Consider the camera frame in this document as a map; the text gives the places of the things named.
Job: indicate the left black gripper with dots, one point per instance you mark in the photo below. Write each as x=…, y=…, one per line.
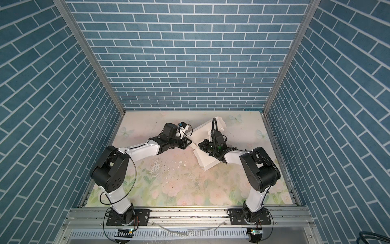
x=184, y=144

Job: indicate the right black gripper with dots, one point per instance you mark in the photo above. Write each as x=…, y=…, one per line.
x=205, y=143

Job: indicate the white paper box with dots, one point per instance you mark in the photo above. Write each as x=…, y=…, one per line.
x=200, y=133

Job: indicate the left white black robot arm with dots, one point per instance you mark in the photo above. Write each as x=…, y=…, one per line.
x=110, y=170

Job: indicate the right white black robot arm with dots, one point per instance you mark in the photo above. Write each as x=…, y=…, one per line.
x=260, y=170

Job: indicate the right circuit board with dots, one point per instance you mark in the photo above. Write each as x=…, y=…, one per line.
x=255, y=234

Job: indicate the circuit board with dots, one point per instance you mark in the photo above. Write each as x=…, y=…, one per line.
x=124, y=233
x=255, y=234

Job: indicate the left circuit board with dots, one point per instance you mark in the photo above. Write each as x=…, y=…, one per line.
x=124, y=233

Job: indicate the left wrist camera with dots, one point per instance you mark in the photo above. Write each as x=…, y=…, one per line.
x=182, y=128

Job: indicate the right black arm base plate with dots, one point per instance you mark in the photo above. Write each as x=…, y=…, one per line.
x=243, y=216

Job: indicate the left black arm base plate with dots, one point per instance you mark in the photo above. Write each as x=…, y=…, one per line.
x=132, y=217

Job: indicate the aluminium front rail frame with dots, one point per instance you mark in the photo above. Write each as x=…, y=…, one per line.
x=290, y=225

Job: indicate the left aluminium corner post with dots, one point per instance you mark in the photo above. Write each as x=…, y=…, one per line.
x=80, y=38

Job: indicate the aluminium corner post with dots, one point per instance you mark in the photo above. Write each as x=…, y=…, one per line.
x=80, y=38
x=309, y=14

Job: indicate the right aluminium corner post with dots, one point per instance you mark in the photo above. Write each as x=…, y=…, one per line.
x=309, y=14

